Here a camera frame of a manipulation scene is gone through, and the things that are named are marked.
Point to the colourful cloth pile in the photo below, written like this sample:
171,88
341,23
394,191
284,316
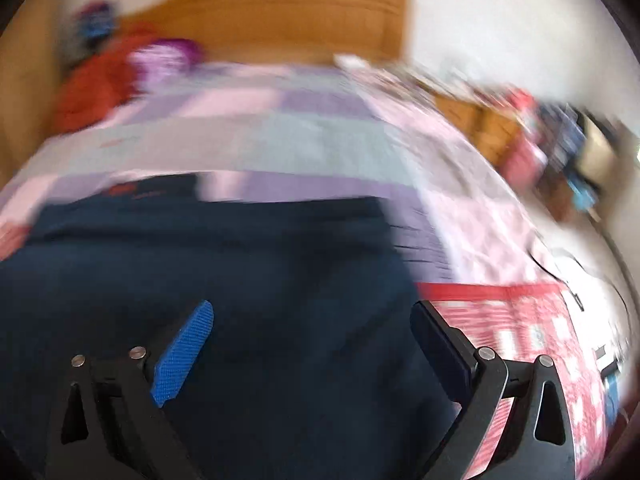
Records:
545,130

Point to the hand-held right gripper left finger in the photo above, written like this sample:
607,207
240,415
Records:
185,350

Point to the wooden nightstand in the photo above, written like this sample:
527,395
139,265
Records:
480,125

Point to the wooden headboard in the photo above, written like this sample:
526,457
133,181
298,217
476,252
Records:
280,15

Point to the navy blue padded jacket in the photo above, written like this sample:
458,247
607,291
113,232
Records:
250,260

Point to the orange-red padded jacket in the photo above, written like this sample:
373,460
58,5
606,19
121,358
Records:
95,85

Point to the blue bag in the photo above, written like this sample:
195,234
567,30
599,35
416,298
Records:
95,22

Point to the purple checked bed quilt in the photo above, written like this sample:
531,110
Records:
300,125

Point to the purple floral pillow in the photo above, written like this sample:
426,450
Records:
165,57

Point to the red patterned mat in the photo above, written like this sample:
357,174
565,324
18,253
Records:
525,320

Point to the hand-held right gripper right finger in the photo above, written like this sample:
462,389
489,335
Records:
440,345

